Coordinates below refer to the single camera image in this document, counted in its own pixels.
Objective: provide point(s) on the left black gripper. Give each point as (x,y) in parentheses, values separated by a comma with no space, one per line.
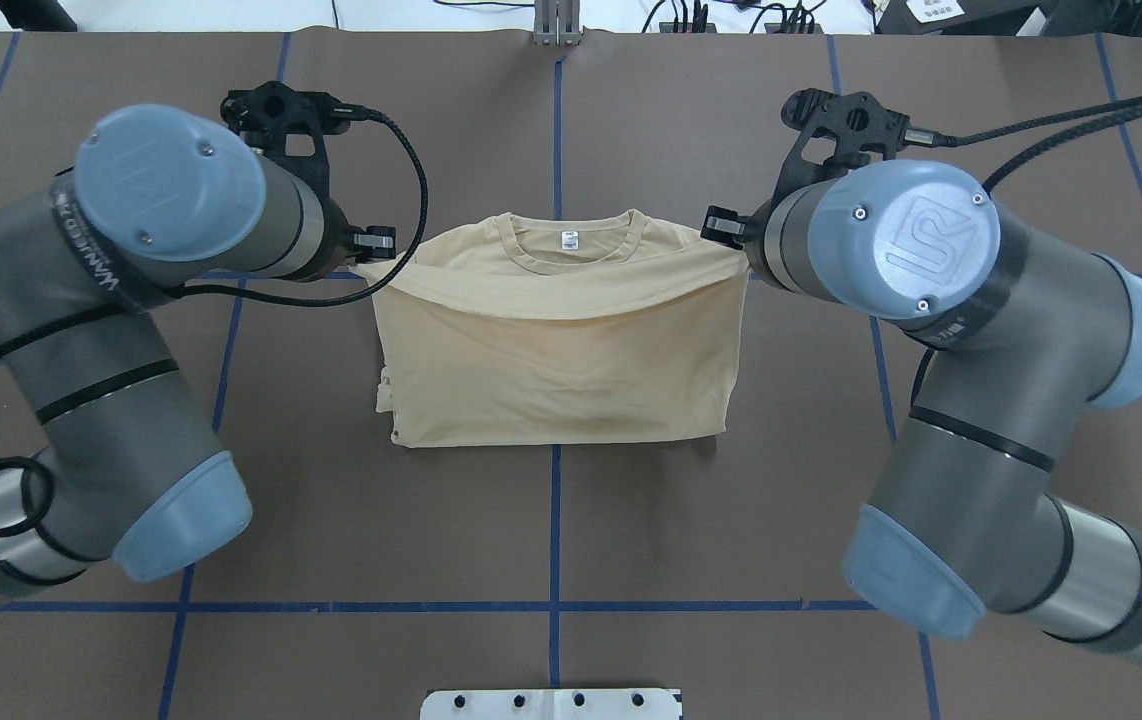
(342,243)

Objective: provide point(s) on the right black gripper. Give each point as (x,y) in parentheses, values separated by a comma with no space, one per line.
(748,246)

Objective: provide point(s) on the cream long-sleeve printed shirt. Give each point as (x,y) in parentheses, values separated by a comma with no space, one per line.
(515,331)

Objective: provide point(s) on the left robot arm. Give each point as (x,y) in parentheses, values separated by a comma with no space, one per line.
(133,471)

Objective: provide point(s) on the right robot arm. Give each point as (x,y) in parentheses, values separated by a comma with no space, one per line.
(1029,332)

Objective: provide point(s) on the black box white label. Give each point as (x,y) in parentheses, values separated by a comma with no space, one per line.
(960,18)

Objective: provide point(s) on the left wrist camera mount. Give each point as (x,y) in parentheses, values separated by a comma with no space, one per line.
(289,127)

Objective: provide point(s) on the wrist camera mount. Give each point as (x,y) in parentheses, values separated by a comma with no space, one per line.
(856,124)
(289,127)

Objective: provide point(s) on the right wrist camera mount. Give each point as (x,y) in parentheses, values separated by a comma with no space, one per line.
(856,124)

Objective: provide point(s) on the aluminium frame post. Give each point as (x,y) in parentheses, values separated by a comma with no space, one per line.
(557,23)

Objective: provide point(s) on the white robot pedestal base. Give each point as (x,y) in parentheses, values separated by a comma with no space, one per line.
(550,703)

